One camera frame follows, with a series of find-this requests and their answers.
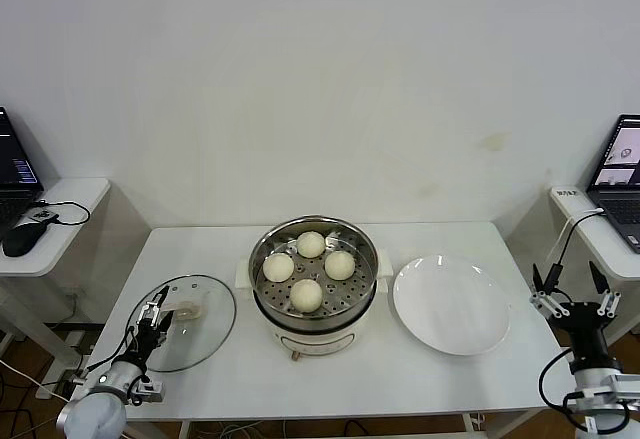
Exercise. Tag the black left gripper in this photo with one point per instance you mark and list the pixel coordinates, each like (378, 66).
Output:
(147, 339)

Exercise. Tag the small grey usb hub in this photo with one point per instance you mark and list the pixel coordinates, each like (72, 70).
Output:
(42, 215)

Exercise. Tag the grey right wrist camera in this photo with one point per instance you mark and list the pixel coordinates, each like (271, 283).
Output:
(625, 385)

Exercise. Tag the white table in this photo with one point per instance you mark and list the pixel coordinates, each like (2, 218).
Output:
(200, 249)

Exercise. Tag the black laptop dark screen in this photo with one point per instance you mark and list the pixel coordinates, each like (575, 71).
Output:
(15, 159)

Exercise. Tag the white wall socket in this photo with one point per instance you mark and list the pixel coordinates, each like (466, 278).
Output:
(74, 290)

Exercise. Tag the white round plate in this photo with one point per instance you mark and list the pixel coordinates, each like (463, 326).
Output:
(440, 309)

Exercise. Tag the stainless steel steamer basket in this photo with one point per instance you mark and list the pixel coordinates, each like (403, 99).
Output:
(345, 295)

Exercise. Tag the white side desk with power strip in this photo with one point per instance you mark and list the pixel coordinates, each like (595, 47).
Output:
(600, 244)

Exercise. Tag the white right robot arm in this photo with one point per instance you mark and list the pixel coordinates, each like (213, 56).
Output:
(597, 376)

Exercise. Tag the black computer mouse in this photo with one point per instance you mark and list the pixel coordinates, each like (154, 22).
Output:
(22, 240)

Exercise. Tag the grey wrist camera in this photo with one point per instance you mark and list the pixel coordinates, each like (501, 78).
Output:
(625, 385)
(150, 392)

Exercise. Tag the white steamed baozi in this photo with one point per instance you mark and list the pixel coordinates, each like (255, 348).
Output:
(340, 265)
(278, 266)
(310, 244)
(306, 295)

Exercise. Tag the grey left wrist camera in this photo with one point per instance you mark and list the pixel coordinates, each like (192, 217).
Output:
(150, 392)

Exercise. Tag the grey laptop with image windows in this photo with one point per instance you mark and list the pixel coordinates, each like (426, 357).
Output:
(615, 209)

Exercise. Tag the cream electric cooker pot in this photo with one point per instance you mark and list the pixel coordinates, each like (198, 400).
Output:
(315, 341)

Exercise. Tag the white side desk with mouse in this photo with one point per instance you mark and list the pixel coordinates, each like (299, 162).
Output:
(65, 239)

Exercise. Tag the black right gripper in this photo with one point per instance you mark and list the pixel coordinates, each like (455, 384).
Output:
(585, 324)

